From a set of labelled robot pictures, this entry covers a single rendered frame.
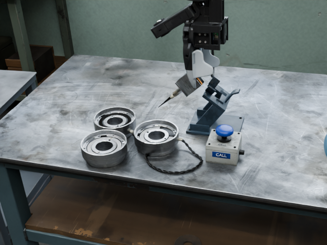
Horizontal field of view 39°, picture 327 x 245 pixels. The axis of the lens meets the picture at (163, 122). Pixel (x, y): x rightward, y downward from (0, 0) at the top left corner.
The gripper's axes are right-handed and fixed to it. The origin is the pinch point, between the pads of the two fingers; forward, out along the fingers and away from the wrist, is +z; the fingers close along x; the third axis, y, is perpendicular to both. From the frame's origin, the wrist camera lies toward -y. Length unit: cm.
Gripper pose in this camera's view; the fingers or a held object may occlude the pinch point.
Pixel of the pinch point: (193, 79)
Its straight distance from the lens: 104.7
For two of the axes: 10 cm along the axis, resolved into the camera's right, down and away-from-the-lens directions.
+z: 0.7, 8.8, 4.7
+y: 9.3, 1.2, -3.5
